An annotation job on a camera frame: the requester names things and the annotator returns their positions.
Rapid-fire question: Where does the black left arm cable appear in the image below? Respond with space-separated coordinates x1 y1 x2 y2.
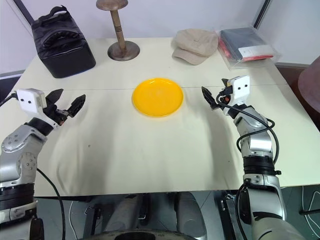
0 92 67 240

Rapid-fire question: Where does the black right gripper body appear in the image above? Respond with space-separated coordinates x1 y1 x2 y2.
215 85 234 108

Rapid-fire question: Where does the black slanted pole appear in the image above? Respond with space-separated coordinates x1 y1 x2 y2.
16 0 35 25

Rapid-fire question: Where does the white floor cable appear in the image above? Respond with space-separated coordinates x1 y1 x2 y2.
299 186 320 227

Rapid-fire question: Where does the black padded bag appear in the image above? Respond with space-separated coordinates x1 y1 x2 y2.
31 5 97 79

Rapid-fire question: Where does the yellow round plate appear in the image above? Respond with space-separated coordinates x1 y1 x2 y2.
131 77 185 118

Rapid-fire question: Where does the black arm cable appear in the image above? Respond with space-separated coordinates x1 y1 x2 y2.
0 92 67 240
216 92 282 240

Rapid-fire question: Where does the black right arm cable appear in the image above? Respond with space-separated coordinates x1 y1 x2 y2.
216 92 282 240

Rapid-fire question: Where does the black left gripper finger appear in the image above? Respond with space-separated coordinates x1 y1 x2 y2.
46 88 64 109
66 94 87 118

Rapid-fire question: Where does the grey metal frame bar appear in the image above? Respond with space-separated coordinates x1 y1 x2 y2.
251 0 273 28

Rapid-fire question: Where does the brown round seat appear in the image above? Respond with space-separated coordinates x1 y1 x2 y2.
297 58 320 114

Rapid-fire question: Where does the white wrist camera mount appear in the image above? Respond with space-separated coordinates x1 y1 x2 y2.
223 74 251 116
13 88 61 130

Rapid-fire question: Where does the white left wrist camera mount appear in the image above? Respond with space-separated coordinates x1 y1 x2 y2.
13 88 61 130

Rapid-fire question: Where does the silver robot leg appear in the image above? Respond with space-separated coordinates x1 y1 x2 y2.
103 193 144 233
174 191 209 240

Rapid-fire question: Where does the dark round robot torso rim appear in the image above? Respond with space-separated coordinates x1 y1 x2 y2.
91 228 176 240

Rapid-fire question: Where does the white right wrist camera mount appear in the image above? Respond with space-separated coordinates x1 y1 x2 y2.
223 74 251 116

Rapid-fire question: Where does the beige flat cap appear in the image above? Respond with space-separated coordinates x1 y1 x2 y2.
171 28 219 67

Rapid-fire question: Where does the brown wooden hat stand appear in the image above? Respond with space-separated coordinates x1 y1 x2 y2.
95 0 141 62

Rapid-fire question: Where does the cream tablecloth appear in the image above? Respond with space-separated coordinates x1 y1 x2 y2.
18 37 320 197

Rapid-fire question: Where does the clear bag with dark cloth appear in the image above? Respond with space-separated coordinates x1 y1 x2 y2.
215 26 282 71

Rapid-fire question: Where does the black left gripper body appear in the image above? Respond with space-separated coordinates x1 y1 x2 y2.
42 104 69 126

